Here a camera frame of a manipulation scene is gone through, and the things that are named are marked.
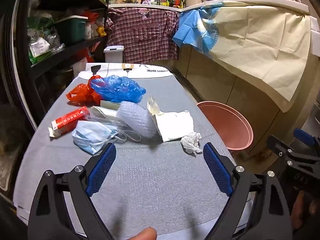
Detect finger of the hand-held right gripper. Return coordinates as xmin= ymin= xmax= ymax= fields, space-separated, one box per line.
xmin=266 ymin=135 xmax=298 ymax=164
xmin=294 ymin=128 xmax=320 ymax=153

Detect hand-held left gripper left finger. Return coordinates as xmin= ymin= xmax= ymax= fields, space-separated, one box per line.
xmin=27 ymin=142 xmax=118 ymax=240

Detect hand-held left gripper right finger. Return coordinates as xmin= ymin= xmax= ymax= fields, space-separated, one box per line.
xmin=202 ymin=142 xmax=293 ymax=240

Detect blue face mask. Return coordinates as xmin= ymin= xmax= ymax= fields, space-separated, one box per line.
xmin=72 ymin=120 xmax=142 ymax=155

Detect white tissue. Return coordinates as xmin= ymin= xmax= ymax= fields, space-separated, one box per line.
xmin=180 ymin=132 xmax=203 ymax=154

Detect pink trash bin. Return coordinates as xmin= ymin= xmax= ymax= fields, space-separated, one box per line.
xmin=196 ymin=101 xmax=254 ymax=151

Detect clear plastic wrapper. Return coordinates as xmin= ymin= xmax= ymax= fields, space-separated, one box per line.
xmin=89 ymin=106 xmax=128 ymax=130

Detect red and white wrapper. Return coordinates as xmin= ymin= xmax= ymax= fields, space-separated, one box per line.
xmin=48 ymin=106 xmax=91 ymax=138

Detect white foam wrap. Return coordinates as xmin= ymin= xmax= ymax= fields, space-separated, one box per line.
xmin=117 ymin=101 xmax=158 ymax=138

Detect torn white paper bag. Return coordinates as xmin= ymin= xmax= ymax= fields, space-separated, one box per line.
xmin=147 ymin=94 xmax=194 ymax=142

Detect red plastic bag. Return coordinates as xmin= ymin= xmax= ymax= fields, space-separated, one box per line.
xmin=66 ymin=75 xmax=103 ymax=105

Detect blue plastic bag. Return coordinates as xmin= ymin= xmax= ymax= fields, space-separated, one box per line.
xmin=89 ymin=75 xmax=147 ymax=104

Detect person's right hand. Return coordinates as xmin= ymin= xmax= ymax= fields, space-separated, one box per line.
xmin=290 ymin=190 xmax=320 ymax=232

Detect person's left hand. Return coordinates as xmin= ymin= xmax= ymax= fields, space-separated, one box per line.
xmin=126 ymin=226 xmax=158 ymax=240

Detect grey covered ironing board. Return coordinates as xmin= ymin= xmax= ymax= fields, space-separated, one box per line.
xmin=12 ymin=62 xmax=255 ymax=233

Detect beige kitchen cabinets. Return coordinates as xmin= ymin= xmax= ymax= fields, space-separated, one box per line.
xmin=179 ymin=42 xmax=313 ymax=155

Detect cream cloth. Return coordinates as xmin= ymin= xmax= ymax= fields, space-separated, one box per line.
xmin=200 ymin=1 xmax=312 ymax=113

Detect white lidded bin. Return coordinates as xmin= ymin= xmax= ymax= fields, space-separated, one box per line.
xmin=103 ymin=45 xmax=125 ymax=63

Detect red printed bag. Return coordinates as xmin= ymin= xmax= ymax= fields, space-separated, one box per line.
xmin=82 ymin=47 xmax=99 ymax=64

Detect black metal shelf rack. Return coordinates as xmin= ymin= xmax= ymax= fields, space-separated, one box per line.
xmin=15 ymin=0 xmax=113 ymax=130

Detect green white food packets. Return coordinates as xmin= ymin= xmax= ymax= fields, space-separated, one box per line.
xmin=27 ymin=17 xmax=65 ymax=64

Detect red plaid shirt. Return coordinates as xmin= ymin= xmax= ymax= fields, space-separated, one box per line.
xmin=106 ymin=7 xmax=181 ymax=64

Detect blue patterned cloth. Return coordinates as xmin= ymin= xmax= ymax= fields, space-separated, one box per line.
xmin=172 ymin=2 xmax=225 ymax=55

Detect green storage box white lid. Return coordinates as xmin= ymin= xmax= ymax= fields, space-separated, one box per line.
xmin=54 ymin=15 xmax=88 ymax=45

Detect orange plastic bag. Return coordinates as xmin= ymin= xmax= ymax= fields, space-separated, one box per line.
xmin=82 ymin=11 xmax=99 ymax=23

